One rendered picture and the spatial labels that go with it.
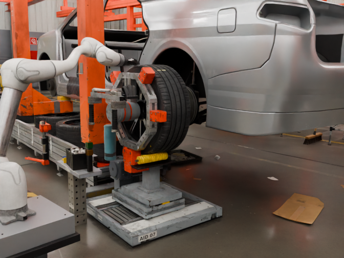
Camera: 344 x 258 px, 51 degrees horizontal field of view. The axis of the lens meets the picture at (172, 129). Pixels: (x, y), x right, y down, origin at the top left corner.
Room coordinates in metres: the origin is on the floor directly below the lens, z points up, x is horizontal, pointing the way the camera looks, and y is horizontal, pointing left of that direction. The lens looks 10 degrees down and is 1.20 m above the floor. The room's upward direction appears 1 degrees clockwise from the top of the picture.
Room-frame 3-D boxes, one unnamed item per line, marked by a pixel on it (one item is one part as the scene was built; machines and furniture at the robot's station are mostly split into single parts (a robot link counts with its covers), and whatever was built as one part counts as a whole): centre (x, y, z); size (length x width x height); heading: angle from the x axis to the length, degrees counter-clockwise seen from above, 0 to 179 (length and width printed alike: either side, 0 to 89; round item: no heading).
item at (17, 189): (1.79, 0.84, 0.57); 0.18 x 0.16 x 0.22; 55
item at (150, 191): (2.71, 0.16, 0.32); 0.40 x 0.30 x 0.28; 38
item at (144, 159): (2.57, 0.14, 0.51); 0.29 x 0.06 x 0.06; 128
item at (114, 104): (2.34, 0.35, 0.93); 0.09 x 0.05 x 0.05; 128
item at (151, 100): (2.60, 0.29, 0.85); 0.54 x 0.07 x 0.54; 38
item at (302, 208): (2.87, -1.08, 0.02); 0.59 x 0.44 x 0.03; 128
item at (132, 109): (2.56, 0.35, 0.85); 0.21 x 0.14 x 0.14; 128
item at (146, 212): (2.75, 0.19, 0.13); 0.50 x 0.36 x 0.10; 38
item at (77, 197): (2.58, 0.70, 0.21); 0.10 x 0.10 x 0.42; 38
